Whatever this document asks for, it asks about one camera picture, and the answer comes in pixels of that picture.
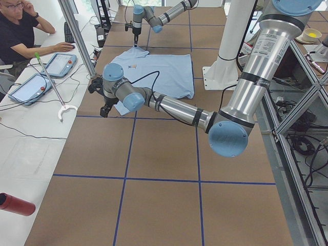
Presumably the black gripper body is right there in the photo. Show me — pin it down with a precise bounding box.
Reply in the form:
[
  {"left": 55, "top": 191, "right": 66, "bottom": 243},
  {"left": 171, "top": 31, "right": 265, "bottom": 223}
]
[
  {"left": 132, "top": 27, "right": 141, "bottom": 35},
  {"left": 104, "top": 95, "right": 118, "bottom": 107}
]

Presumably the light blue t-shirt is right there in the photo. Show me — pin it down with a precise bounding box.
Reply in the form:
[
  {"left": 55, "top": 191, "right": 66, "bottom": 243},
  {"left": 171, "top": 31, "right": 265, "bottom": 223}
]
[{"left": 109, "top": 45, "right": 195, "bottom": 116}]

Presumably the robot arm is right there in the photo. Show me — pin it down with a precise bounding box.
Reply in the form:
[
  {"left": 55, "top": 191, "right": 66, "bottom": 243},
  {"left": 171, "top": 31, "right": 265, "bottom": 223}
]
[
  {"left": 125, "top": 0, "right": 198, "bottom": 47},
  {"left": 102, "top": 1, "right": 320, "bottom": 157}
]

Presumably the reacher grabber stick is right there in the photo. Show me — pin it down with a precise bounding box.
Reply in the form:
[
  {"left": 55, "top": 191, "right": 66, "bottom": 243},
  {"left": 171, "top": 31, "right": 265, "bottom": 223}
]
[{"left": 34, "top": 52, "right": 78, "bottom": 122}]

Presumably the far teach pendant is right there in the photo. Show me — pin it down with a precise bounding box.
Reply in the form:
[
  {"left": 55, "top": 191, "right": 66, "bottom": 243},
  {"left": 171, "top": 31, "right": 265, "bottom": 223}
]
[{"left": 45, "top": 53, "right": 77, "bottom": 78}]

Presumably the teach pendant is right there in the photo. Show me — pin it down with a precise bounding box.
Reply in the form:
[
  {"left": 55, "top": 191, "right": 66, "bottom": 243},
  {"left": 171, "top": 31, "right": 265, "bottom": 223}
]
[
  {"left": 8, "top": 74, "right": 54, "bottom": 106},
  {"left": 45, "top": 53, "right": 77, "bottom": 78}
]

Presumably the black keyboard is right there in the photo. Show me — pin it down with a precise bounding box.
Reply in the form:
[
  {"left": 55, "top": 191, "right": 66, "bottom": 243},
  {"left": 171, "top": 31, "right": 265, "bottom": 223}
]
[{"left": 64, "top": 22, "right": 74, "bottom": 44}]

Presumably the near teach pendant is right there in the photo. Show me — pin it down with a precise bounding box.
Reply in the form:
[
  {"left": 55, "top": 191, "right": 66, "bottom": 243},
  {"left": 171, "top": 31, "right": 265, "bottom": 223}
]
[{"left": 8, "top": 74, "right": 54, "bottom": 106}]

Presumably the seated person in black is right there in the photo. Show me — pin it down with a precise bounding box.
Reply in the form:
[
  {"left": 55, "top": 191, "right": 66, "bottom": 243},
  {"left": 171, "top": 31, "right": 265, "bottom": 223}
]
[{"left": 1, "top": 1, "right": 75, "bottom": 77}]

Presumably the red bottle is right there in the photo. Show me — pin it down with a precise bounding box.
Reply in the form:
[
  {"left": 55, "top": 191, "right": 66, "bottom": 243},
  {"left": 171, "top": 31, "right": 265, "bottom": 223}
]
[{"left": 1, "top": 193, "right": 36, "bottom": 216}]

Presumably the yellow bowl on plate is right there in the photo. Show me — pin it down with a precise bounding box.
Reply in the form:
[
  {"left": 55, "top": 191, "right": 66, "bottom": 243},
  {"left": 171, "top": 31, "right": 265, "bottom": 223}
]
[{"left": 296, "top": 28, "right": 322, "bottom": 44}]

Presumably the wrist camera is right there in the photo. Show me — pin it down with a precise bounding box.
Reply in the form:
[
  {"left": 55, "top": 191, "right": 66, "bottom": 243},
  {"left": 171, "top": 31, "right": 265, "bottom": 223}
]
[
  {"left": 125, "top": 22, "right": 133, "bottom": 31},
  {"left": 88, "top": 77, "right": 104, "bottom": 96}
]

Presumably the aluminium frame post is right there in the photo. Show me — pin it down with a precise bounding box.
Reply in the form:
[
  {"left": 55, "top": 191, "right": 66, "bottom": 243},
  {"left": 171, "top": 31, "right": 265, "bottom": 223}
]
[{"left": 58, "top": 0, "right": 97, "bottom": 79}]

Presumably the white camera mast with base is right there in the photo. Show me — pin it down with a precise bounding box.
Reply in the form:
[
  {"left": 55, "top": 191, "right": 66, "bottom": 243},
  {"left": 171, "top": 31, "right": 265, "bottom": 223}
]
[{"left": 203, "top": 0, "right": 257, "bottom": 90}]

